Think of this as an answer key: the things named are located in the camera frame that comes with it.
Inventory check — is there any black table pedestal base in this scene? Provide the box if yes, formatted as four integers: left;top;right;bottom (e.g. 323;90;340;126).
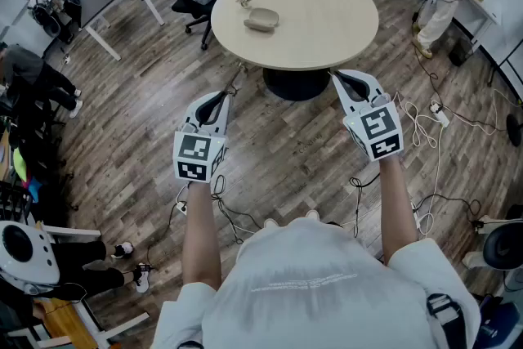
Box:
262;67;331;102

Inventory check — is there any white head-mounted camera helmet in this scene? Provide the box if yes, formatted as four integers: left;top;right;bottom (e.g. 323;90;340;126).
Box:
0;221;62;295

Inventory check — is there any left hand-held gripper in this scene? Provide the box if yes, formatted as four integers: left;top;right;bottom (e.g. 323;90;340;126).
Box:
173;90;232;185

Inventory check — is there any person's white shirt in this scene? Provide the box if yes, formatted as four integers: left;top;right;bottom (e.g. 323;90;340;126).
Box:
150;219;481;349

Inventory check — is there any black cable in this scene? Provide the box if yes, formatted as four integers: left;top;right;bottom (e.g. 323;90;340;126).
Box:
210;174;262;244

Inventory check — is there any black bin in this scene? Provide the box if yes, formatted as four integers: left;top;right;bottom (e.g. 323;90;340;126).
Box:
448;37;473;67

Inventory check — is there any black round chair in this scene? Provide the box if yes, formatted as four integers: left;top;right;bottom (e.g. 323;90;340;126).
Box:
463;204;523;287

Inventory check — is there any person's left forearm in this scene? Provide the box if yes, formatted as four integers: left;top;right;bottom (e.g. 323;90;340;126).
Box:
181;180;224;292

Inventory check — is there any person's right forearm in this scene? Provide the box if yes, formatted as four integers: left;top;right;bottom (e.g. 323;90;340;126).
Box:
378;156;420;263

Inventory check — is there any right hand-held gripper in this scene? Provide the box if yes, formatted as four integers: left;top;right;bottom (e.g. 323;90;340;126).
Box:
329;69;405;163

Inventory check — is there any tangled white cable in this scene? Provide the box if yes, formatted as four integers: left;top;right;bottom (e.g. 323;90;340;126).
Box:
394;92;446;238

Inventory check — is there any beige oval case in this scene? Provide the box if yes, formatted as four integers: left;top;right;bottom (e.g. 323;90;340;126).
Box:
244;7;280;32

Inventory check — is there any black floor fan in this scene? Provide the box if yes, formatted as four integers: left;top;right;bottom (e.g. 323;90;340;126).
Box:
505;113;523;148

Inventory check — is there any black backpack strap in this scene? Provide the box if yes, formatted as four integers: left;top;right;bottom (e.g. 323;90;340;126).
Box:
426;293;467;340

